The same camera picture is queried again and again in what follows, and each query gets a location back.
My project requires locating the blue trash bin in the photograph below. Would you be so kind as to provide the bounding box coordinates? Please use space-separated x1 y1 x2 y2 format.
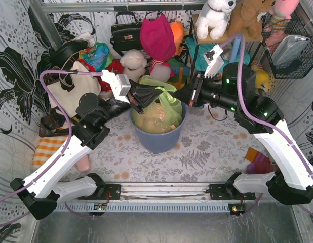
127 103 188 154

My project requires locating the black leather handbag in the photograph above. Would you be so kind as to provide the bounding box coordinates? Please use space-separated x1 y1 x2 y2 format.
110 11 143 57

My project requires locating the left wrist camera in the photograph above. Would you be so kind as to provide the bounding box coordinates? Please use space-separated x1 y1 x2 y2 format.
110 74 131 104

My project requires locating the pink plush doll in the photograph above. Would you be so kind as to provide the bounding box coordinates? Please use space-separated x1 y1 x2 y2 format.
149 59 175 83

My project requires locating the white plush sheep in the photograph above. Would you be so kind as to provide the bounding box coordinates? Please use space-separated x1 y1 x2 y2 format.
120 49 147 82

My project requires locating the brown teddy bear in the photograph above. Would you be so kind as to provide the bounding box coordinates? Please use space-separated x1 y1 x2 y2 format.
227 0 276 39

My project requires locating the black wire basket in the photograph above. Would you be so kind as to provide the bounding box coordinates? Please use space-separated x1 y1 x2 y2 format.
262 12 313 79

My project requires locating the black round hat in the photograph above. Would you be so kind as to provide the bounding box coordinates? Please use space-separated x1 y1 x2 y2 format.
49 39 88 67

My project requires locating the silver foil pouch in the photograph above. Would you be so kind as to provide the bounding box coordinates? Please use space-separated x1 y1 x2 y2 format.
271 35 311 66

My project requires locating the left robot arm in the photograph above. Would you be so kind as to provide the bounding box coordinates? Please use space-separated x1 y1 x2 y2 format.
10 82 163 220

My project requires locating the white plush dog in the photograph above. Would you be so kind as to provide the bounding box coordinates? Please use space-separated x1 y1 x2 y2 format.
196 0 236 40

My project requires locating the pink plush toy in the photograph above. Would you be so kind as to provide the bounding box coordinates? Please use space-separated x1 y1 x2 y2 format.
268 0 300 30

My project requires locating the colourful printed bag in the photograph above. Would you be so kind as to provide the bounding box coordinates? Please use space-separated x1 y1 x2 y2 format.
78 43 113 72

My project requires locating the orange plush toy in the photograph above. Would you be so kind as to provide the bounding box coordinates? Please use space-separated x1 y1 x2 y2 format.
170 22 184 51

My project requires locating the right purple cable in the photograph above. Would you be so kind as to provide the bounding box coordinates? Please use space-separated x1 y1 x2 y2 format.
219 34 313 217

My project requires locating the red cloth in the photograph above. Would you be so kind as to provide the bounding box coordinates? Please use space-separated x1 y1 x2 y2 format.
94 59 124 92

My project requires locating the crumpled brown paper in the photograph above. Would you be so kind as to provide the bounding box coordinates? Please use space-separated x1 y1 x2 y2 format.
131 111 182 134

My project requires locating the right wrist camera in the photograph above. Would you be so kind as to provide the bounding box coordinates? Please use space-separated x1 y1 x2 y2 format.
204 44 224 78

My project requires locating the yellow plush toy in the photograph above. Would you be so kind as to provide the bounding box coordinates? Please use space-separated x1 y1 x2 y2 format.
252 66 269 92

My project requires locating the wooden metal shelf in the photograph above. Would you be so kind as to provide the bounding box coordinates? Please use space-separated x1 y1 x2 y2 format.
184 14 265 87

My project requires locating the green trash bag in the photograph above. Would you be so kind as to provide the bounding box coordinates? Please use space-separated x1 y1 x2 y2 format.
144 85 183 121

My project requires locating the magenta cloth bag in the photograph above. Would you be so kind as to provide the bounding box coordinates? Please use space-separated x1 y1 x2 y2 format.
140 14 176 61

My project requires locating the orange checkered cloth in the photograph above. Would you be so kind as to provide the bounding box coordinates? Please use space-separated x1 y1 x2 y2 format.
32 136 67 170

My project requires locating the purple cable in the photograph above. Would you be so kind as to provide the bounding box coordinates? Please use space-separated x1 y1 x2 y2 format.
219 34 313 217
0 70 104 227

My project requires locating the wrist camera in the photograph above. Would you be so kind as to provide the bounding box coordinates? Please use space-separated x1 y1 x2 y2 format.
110 74 131 104
204 44 224 78

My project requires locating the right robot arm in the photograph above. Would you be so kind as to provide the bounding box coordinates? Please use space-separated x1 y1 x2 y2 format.
173 63 313 205

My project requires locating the rainbow striped cloth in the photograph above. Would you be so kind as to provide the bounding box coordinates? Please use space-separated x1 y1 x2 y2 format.
138 57 191 91

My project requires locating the purple orange sock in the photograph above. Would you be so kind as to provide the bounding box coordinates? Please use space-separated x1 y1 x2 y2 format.
245 147 279 174

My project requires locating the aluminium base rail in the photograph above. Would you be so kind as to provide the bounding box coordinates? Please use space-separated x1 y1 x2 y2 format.
32 182 303 203

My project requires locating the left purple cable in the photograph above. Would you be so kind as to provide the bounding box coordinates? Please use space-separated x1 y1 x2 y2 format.
0 70 104 227

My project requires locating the pink case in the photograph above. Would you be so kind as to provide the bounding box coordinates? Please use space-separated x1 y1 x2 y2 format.
76 155 90 173

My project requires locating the cream canvas tote bag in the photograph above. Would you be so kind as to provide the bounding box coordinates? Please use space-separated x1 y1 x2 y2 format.
44 74 101 118

